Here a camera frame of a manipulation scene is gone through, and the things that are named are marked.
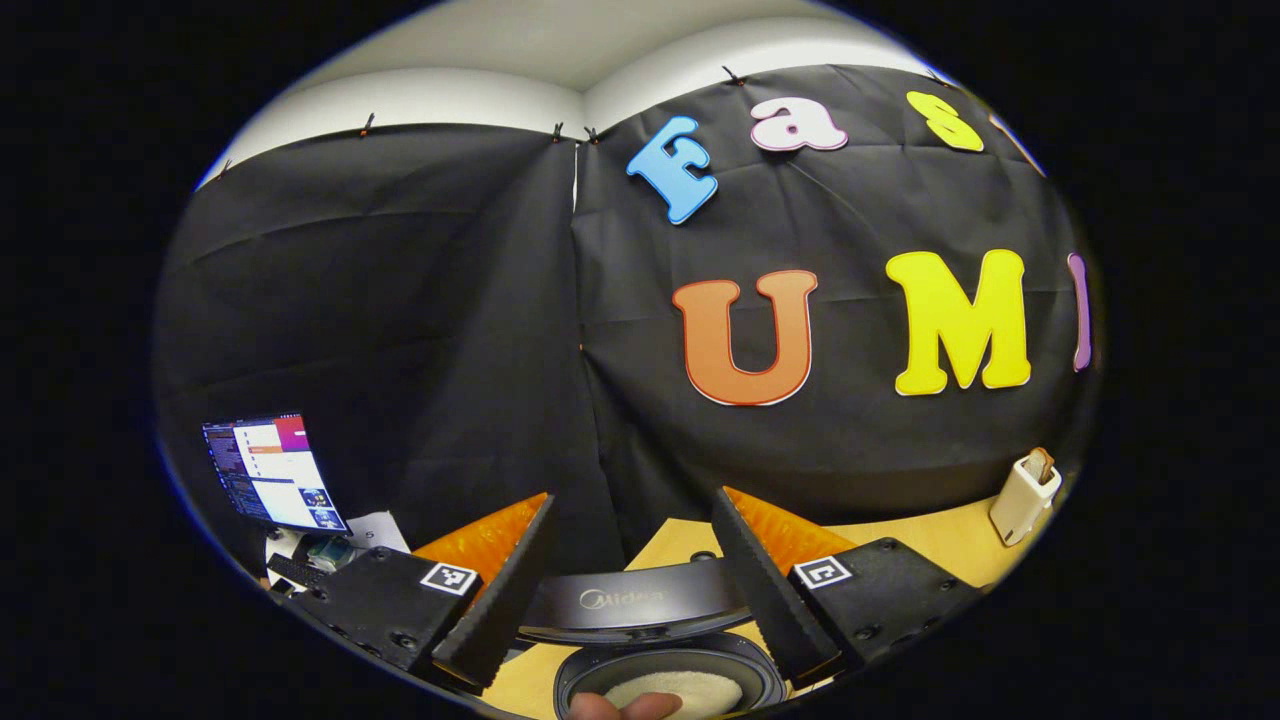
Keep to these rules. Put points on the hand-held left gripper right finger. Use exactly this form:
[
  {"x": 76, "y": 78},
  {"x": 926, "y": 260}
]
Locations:
[{"x": 765, "y": 600}]

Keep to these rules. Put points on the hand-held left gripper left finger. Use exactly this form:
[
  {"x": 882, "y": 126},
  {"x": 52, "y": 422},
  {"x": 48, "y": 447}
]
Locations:
[{"x": 505, "y": 590}]

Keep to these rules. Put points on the white rice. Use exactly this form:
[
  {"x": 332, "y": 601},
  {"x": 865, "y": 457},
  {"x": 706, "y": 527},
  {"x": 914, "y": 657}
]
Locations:
[{"x": 700, "y": 690}]

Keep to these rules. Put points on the dark grey rice cooker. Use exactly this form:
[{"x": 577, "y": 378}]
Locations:
[{"x": 640, "y": 600}]

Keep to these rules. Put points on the white side table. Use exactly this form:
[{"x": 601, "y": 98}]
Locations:
[{"x": 385, "y": 530}]

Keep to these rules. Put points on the small green box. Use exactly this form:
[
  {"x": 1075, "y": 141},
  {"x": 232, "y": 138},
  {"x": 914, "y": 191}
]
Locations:
[{"x": 330, "y": 552}]

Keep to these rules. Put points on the black keyboard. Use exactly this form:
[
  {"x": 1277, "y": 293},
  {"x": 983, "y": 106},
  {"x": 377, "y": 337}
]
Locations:
[{"x": 295, "y": 570}]

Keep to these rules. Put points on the computer monitor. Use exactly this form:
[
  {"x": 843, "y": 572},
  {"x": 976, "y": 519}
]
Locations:
[{"x": 275, "y": 470}]

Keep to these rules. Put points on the white toaster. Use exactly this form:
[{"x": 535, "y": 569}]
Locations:
[{"x": 1020, "y": 505}]

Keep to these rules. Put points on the toast bread slice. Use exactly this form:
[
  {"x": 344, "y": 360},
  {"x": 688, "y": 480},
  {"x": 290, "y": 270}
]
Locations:
[{"x": 1042, "y": 465}]

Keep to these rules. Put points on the black backdrop cloth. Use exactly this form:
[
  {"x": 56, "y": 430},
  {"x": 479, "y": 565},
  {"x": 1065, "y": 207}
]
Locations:
[{"x": 400, "y": 300}]

